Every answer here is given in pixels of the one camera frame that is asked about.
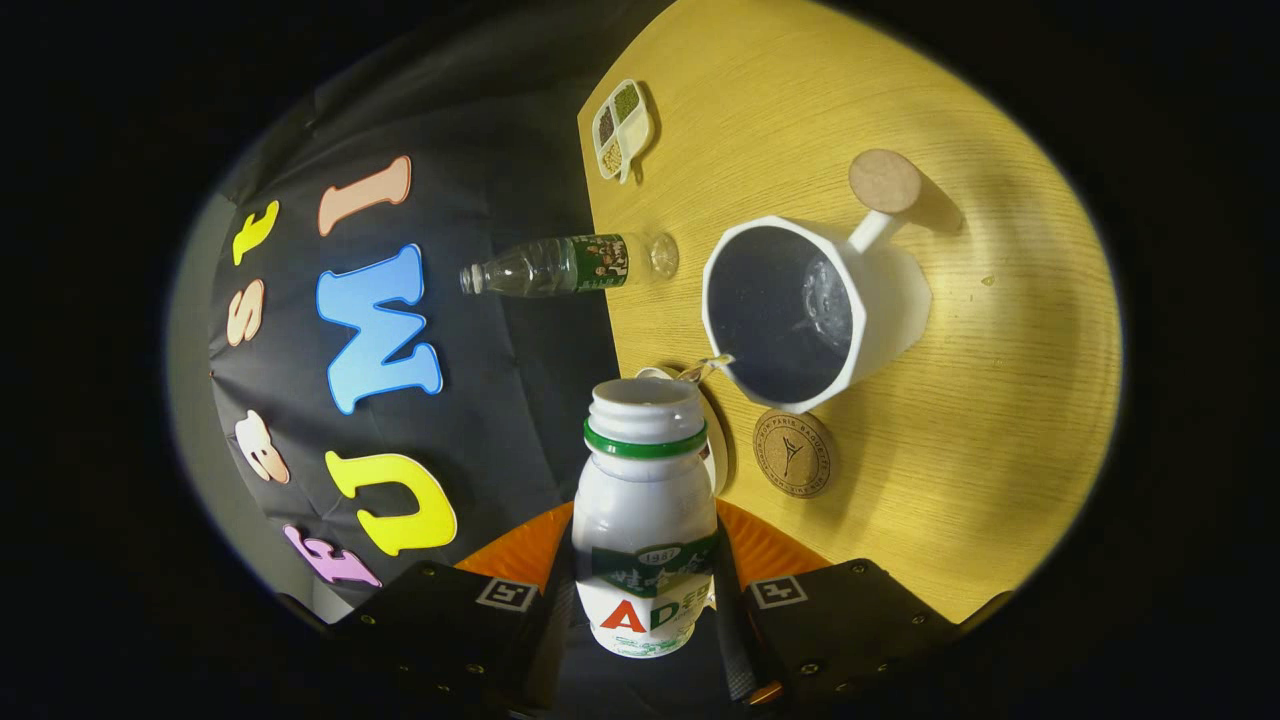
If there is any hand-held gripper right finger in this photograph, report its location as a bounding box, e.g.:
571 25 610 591
712 498 1013 717

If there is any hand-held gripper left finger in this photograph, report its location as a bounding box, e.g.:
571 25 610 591
330 500 581 717

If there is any round cork coaster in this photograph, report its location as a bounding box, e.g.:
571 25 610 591
752 408 837 498

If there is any white juice bottle green ring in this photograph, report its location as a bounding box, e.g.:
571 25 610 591
572 377 719 659

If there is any white cup with wooden handle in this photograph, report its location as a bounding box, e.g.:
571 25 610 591
701 149 933 415

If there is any clear plastic water bottle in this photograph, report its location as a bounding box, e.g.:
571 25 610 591
459 232 680 298

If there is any white round plate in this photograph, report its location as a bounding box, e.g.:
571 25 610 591
635 365 731 496

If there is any wooden table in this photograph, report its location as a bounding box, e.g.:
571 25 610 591
578 0 1123 626

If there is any white divided dish with beans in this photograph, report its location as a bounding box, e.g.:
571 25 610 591
591 79 655 185

